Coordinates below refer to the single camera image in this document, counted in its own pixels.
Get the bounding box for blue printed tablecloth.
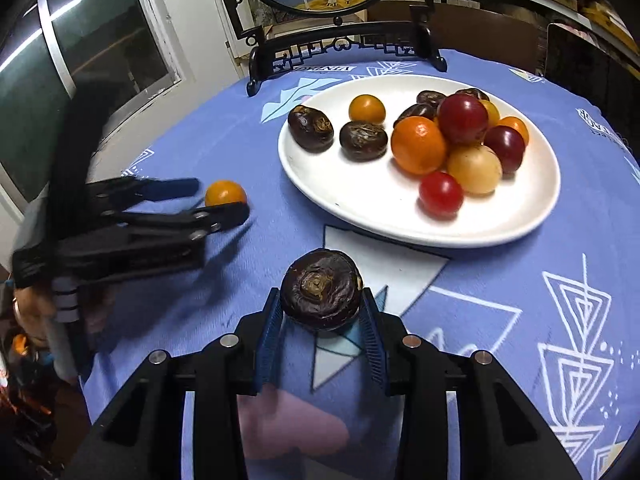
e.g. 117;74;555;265
80;49;640;480

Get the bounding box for dark chair backrest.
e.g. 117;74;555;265
545;22;640;111

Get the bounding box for white oval plate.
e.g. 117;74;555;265
277;74;561;248

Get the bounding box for dark red plum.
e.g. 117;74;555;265
483;125;526;175

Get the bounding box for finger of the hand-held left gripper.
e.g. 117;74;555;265
50;202;251;286
87;176;201;213

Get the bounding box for large orange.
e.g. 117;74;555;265
390;116;448;176

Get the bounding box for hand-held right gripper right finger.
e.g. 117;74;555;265
361;287;583;480

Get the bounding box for large red plum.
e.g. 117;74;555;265
437;93;489;147

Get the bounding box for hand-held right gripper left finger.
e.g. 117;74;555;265
62;287;281;480

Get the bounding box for pale yellow round fruit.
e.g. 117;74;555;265
446;145;503;196

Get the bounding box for bright red cherry tomato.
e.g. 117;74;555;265
419;171;464;218

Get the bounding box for small orange kumquat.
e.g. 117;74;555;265
348;94;387;125
479;100;501;128
497;116;530;146
205;180;248;208

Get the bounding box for brown board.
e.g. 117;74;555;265
367;0;543;68

